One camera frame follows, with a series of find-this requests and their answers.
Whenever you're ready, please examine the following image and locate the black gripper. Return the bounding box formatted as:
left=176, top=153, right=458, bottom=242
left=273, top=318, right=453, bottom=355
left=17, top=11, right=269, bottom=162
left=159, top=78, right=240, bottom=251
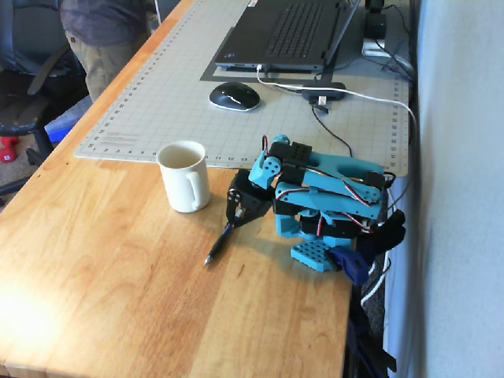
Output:
left=225, top=172, right=276, bottom=229

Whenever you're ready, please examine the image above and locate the dark blue pen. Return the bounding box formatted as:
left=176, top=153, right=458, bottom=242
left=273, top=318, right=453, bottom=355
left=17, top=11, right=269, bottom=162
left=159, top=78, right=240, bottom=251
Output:
left=202, top=220, right=234, bottom=268

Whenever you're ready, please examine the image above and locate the white ceramic mug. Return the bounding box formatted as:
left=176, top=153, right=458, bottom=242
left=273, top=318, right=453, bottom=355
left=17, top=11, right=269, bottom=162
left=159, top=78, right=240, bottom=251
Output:
left=156, top=140, right=211, bottom=214

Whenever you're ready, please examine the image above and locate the black computer mouse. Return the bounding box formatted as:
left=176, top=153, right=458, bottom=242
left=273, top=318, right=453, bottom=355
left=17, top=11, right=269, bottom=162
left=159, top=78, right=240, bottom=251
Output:
left=207, top=81, right=262, bottom=113

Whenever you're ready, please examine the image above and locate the blue table clamp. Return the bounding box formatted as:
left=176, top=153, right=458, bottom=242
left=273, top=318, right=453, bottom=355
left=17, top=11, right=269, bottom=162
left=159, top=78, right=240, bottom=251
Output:
left=329, top=209, right=407, bottom=287

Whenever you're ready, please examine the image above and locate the grey gridded cutting mat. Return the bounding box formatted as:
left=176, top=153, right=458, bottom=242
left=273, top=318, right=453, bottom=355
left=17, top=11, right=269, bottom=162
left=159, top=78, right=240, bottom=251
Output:
left=73, top=0, right=411, bottom=179

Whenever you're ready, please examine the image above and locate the black usb hub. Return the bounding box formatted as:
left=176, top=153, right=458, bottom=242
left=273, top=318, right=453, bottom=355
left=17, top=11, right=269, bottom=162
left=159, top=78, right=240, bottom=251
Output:
left=300, top=81, right=348, bottom=102

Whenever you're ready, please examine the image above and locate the dark grey laptop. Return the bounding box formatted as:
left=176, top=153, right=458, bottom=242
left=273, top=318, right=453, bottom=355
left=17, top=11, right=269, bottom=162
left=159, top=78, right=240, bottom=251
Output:
left=214, top=0, right=361, bottom=74

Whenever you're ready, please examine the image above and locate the blue plastic bin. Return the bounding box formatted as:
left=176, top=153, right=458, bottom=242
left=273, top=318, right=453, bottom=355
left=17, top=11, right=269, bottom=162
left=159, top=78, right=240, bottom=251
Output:
left=43, top=96, right=94, bottom=147

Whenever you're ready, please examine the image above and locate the black device on white base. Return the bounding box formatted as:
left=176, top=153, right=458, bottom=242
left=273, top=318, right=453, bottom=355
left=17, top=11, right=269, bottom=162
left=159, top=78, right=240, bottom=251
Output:
left=361, top=0, right=395, bottom=57

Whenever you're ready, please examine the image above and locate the person in khaki trousers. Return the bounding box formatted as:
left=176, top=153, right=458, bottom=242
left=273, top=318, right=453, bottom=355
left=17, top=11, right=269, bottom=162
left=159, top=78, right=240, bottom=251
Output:
left=58, top=0, right=153, bottom=104

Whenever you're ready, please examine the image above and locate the black office chair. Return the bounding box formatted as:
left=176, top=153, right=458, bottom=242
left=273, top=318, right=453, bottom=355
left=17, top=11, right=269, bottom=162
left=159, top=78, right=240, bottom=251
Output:
left=0, top=0, right=91, bottom=198

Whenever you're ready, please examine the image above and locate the red dumbbell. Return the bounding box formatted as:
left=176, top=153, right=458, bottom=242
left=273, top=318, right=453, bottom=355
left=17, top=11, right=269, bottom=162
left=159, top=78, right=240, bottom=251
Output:
left=0, top=135, right=20, bottom=165

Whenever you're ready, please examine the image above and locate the black usb cable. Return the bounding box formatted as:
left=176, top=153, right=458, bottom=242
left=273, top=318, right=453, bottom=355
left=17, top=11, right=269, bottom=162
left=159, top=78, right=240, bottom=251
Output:
left=310, top=95, right=354, bottom=158

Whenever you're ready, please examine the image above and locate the thin black cable tangle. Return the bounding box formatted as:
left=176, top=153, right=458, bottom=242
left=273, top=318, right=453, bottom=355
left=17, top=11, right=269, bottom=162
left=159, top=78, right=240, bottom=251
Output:
left=376, top=2, right=415, bottom=82

